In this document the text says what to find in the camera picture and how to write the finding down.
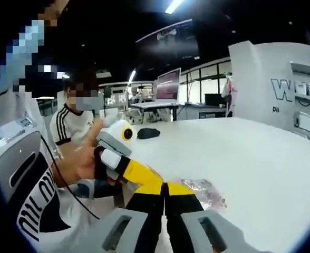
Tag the grey low cabinet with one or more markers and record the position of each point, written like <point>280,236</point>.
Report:
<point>197,112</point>

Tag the black panel with light strip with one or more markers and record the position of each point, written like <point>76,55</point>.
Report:
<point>174,5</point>

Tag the large tilted display screen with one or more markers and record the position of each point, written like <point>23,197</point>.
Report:
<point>168,84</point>

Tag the white pink garment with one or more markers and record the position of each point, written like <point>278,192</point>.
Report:
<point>227,89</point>

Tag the grey white chest-worn device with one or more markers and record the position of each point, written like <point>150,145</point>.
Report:
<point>20,158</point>

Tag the short ceiling light tube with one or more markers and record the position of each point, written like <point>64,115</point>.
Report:
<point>132,76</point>

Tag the grey metal shelf rack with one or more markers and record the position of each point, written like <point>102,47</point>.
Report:
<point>302,67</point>

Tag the person in white shirt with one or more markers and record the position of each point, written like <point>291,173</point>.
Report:
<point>73,232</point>

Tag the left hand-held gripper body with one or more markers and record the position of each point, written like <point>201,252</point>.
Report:
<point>115,134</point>

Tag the flat black object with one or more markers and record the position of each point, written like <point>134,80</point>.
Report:
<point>148,133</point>

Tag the small black monitor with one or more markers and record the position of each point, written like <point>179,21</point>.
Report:
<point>213,99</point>

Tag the hanging dark ceiling screen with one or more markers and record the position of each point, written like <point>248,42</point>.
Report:
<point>170,44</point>

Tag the grey desk with dark legs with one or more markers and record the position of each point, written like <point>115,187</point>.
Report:
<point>155,104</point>

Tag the clear resealable plastic bag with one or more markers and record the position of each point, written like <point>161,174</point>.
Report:
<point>213,196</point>

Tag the white lettered partition panel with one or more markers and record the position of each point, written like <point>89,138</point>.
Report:
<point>250,87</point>

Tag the row of white storage bins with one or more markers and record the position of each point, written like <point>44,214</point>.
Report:
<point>306,122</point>

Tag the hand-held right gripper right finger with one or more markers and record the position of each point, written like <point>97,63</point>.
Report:
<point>218,234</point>

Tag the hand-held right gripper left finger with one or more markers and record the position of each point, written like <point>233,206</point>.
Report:
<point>123,232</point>

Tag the person's left hand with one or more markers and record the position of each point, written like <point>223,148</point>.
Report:
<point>86,166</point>

